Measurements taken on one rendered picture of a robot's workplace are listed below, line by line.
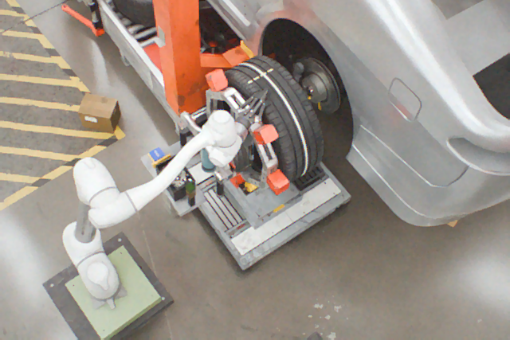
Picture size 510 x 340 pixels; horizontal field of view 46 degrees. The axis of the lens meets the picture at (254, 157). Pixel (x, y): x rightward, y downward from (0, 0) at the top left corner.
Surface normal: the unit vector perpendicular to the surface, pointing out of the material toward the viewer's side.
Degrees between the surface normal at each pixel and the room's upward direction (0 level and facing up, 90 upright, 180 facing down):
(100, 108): 0
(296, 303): 0
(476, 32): 22
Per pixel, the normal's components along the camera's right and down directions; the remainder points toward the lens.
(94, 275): 0.15, -0.38
